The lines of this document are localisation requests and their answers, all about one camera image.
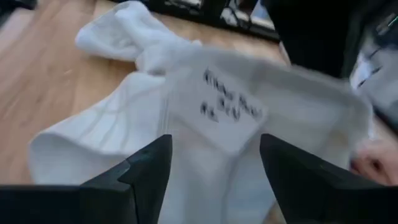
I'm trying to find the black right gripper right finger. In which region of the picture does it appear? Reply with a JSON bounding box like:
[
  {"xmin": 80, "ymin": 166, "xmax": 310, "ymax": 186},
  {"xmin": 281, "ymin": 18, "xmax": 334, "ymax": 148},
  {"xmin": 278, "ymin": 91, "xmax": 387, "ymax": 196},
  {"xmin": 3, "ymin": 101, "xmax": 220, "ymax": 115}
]
[{"xmin": 259, "ymin": 133, "xmax": 398, "ymax": 224}]

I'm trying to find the white towel with beige stripes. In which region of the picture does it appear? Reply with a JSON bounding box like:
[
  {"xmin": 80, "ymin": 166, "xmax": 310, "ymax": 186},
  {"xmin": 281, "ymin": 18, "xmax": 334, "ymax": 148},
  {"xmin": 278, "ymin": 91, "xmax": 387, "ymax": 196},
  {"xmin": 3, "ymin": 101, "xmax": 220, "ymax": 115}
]
[{"xmin": 27, "ymin": 0, "xmax": 374, "ymax": 224}]

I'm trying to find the pink towel with white lines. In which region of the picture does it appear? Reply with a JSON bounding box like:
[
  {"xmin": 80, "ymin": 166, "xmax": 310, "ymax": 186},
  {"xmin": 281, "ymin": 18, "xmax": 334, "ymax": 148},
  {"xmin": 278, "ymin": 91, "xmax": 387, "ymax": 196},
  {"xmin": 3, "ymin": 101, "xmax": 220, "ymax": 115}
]
[{"xmin": 349, "ymin": 138, "xmax": 398, "ymax": 187}]

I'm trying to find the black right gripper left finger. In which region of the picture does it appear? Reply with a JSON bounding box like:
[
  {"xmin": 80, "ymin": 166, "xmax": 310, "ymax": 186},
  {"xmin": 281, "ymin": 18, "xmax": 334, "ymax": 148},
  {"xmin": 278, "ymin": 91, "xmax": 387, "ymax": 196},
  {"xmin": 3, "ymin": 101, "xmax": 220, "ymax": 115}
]
[{"xmin": 0, "ymin": 133, "xmax": 174, "ymax": 224}]

